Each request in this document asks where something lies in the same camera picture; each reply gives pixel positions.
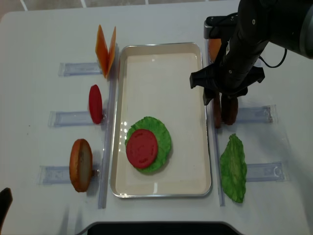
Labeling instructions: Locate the black left arm gripper tip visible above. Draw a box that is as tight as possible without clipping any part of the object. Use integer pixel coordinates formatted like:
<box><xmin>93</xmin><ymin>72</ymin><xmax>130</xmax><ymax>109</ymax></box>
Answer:
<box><xmin>0</xmin><ymin>188</ymin><xmax>13</xmax><ymax>232</ymax></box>

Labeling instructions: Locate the clear right long rail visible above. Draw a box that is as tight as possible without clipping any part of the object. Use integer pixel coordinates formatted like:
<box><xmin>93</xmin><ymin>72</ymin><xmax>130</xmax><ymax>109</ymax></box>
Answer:
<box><xmin>204</xmin><ymin>34</ymin><xmax>226</xmax><ymax>207</ymax></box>

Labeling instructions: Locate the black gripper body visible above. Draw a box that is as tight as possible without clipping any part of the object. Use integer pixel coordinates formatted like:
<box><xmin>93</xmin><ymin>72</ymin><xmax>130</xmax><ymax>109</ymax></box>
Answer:
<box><xmin>190</xmin><ymin>44</ymin><xmax>265</xmax><ymax>105</ymax></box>

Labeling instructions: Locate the standing green lettuce leaf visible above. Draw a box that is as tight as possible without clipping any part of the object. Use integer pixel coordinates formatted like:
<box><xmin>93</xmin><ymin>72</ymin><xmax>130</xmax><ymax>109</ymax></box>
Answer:
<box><xmin>220</xmin><ymin>134</ymin><xmax>247</xmax><ymax>203</ymax></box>

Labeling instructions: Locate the black camera cable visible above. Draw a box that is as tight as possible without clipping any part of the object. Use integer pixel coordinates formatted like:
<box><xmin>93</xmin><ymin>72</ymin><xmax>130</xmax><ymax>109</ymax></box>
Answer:
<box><xmin>259</xmin><ymin>47</ymin><xmax>288</xmax><ymax>69</ymax></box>

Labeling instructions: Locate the clear tomato holder rail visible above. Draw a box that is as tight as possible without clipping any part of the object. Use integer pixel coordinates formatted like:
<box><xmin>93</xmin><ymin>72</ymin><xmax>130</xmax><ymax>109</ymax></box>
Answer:
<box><xmin>48</xmin><ymin>111</ymin><xmax>95</xmax><ymax>127</ymax></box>

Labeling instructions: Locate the bun top half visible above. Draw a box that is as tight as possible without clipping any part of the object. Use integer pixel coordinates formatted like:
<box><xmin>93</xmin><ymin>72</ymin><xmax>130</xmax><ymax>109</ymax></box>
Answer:
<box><xmin>208</xmin><ymin>39</ymin><xmax>222</xmax><ymax>62</ymax></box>

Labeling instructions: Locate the clear left long rail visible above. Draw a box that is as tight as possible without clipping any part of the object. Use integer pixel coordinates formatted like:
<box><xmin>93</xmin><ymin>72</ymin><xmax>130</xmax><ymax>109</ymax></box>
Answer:
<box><xmin>98</xmin><ymin>44</ymin><xmax>119</xmax><ymax>209</ymax></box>

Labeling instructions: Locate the clear patty holder rail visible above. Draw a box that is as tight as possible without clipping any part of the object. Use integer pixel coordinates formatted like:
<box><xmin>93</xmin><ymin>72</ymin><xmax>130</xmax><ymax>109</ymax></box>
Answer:
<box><xmin>236</xmin><ymin>105</ymin><xmax>277</xmax><ymax>123</ymax></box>

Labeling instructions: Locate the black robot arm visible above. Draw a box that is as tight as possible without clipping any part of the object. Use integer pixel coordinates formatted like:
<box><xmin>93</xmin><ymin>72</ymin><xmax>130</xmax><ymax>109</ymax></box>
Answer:
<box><xmin>190</xmin><ymin>0</ymin><xmax>313</xmax><ymax>105</ymax></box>

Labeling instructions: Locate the right orange cheese slice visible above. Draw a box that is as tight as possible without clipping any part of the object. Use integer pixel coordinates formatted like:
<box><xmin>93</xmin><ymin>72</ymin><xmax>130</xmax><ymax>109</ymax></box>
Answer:
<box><xmin>108</xmin><ymin>27</ymin><xmax>116</xmax><ymax>72</ymax></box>

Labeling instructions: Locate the clear long rail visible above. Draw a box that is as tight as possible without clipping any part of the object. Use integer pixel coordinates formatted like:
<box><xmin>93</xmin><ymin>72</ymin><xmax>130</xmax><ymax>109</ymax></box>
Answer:
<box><xmin>204</xmin><ymin>34</ymin><xmax>226</xmax><ymax>207</ymax></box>
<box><xmin>98</xmin><ymin>44</ymin><xmax>119</xmax><ymax>209</ymax></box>

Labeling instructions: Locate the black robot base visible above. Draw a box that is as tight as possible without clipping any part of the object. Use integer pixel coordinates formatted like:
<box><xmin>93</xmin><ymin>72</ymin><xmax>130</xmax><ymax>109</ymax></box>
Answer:
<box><xmin>79</xmin><ymin>222</ymin><xmax>240</xmax><ymax>235</ymax></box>

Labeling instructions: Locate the orange cheese slice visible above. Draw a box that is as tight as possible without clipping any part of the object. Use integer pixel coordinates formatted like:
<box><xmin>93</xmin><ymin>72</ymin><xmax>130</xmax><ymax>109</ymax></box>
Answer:
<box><xmin>95</xmin><ymin>25</ymin><xmax>109</xmax><ymax>78</ymax></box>
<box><xmin>108</xmin><ymin>27</ymin><xmax>116</xmax><ymax>72</ymax></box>

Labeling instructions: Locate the left orange cheese slice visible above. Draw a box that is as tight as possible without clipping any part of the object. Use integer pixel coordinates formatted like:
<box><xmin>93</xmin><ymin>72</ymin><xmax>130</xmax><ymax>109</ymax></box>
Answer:
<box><xmin>95</xmin><ymin>25</ymin><xmax>109</xmax><ymax>78</ymax></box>

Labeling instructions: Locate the tomato slice on tray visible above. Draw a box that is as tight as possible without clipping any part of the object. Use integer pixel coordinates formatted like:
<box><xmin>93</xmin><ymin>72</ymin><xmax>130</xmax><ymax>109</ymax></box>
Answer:
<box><xmin>126</xmin><ymin>129</ymin><xmax>158</xmax><ymax>169</ymax></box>

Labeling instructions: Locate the standing red tomato slice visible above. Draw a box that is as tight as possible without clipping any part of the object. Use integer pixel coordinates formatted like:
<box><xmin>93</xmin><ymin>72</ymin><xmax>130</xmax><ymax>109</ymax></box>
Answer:
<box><xmin>89</xmin><ymin>85</ymin><xmax>103</xmax><ymax>124</ymax></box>

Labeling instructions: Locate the standing bread slice left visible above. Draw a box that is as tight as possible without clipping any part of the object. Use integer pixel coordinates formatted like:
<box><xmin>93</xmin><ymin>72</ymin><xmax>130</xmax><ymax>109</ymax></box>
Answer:
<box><xmin>69</xmin><ymin>139</ymin><xmax>92</xmax><ymax>192</ymax></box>

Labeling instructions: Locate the clear cheese holder rail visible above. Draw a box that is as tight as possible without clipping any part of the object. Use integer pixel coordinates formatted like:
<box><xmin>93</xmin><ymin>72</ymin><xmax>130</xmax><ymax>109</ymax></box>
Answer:
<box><xmin>58</xmin><ymin>62</ymin><xmax>102</xmax><ymax>77</ymax></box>

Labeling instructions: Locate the clear lettuce holder rail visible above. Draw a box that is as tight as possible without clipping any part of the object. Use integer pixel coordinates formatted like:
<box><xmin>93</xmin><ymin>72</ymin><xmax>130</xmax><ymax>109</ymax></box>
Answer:
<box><xmin>246</xmin><ymin>161</ymin><xmax>290</xmax><ymax>182</ymax></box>

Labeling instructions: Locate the clear bread holder rail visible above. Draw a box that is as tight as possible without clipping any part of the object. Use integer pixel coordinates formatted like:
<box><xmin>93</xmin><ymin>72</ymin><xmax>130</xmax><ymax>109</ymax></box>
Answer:
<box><xmin>39</xmin><ymin>165</ymin><xmax>101</xmax><ymax>186</ymax></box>

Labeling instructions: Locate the lettuce leaf on tray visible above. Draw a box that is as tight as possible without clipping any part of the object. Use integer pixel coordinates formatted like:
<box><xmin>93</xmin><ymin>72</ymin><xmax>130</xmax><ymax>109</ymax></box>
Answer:
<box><xmin>125</xmin><ymin>117</ymin><xmax>172</xmax><ymax>174</ymax></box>

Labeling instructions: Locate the white metal tray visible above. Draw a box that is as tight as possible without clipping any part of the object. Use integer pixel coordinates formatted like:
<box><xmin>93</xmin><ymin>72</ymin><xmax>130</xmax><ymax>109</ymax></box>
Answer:
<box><xmin>110</xmin><ymin>43</ymin><xmax>212</xmax><ymax>198</ymax></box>

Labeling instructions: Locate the brown meat patty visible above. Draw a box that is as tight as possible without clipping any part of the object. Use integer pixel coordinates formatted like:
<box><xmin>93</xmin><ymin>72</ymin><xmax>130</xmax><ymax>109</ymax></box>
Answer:
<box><xmin>213</xmin><ymin>92</ymin><xmax>222</xmax><ymax>129</ymax></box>
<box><xmin>221</xmin><ymin>94</ymin><xmax>238</xmax><ymax>125</ymax></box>

